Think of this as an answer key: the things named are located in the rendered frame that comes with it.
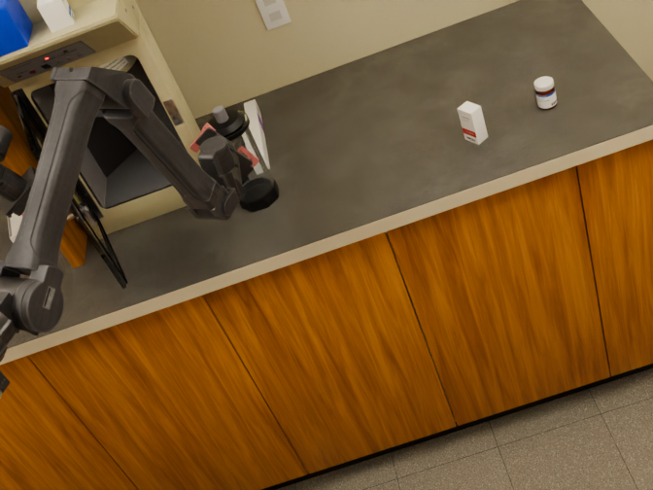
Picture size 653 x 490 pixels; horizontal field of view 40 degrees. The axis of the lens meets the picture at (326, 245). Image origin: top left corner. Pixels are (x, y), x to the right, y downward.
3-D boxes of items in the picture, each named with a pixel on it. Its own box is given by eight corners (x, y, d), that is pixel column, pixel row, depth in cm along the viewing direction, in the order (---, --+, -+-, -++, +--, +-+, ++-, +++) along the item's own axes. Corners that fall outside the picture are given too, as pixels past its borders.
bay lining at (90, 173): (106, 155, 238) (39, 43, 216) (195, 122, 236) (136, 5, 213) (101, 209, 220) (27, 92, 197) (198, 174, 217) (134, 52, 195)
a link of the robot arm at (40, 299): (48, 44, 139) (99, 42, 135) (99, 84, 151) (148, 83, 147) (-33, 320, 128) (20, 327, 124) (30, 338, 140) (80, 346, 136)
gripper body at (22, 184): (8, 204, 189) (-22, 188, 184) (38, 169, 188) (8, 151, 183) (12, 220, 184) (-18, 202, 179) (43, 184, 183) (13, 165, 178)
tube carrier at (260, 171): (237, 187, 219) (203, 119, 206) (278, 174, 218) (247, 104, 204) (237, 214, 211) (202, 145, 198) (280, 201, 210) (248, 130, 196)
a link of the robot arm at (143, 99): (71, 98, 146) (124, 98, 141) (84, 70, 148) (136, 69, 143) (191, 223, 181) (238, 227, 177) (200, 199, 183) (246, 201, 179)
